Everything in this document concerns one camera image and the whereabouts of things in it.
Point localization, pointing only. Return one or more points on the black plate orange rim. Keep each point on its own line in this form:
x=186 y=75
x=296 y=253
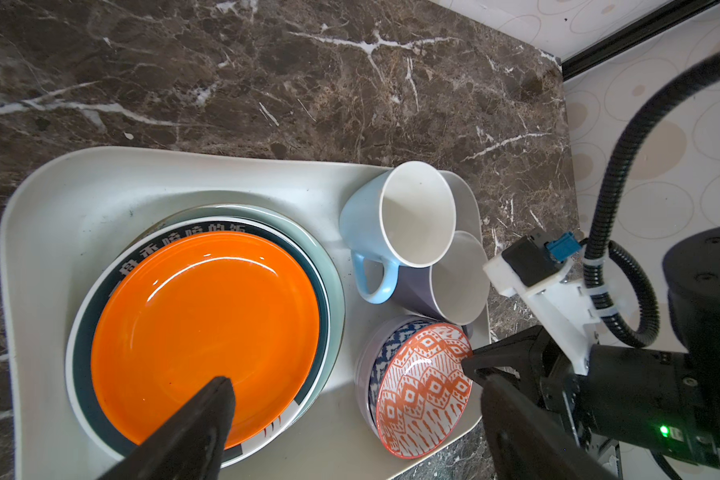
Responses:
x=223 y=304

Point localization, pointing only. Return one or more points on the white plastic bin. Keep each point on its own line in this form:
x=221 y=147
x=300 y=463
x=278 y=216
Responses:
x=68 y=221

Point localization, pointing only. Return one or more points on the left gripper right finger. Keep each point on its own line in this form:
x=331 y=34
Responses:
x=525 y=443

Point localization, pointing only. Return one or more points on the white plate dark green rim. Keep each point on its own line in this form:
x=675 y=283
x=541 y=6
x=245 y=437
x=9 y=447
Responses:
x=79 y=380

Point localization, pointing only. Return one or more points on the purple bowl red rim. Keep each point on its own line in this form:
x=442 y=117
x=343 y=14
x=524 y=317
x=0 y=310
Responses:
x=410 y=385

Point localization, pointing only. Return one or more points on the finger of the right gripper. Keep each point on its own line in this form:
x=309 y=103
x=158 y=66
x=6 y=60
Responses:
x=517 y=358

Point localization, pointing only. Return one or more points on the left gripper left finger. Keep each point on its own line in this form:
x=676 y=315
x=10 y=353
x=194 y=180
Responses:
x=190 y=444

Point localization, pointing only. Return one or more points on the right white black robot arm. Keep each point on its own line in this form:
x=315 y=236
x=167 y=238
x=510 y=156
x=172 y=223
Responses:
x=627 y=343

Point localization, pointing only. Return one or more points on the green floral ceramic plate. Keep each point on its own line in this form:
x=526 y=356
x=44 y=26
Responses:
x=308 y=243

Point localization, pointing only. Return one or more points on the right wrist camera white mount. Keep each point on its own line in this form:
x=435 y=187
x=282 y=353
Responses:
x=534 y=268

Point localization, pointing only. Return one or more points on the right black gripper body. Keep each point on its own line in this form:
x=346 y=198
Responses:
x=665 y=402

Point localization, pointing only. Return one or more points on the light blue ceramic mug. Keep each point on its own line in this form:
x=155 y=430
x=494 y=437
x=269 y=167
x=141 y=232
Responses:
x=405 y=217

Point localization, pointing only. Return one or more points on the purple ceramic mug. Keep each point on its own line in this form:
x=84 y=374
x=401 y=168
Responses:
x=455 y=289

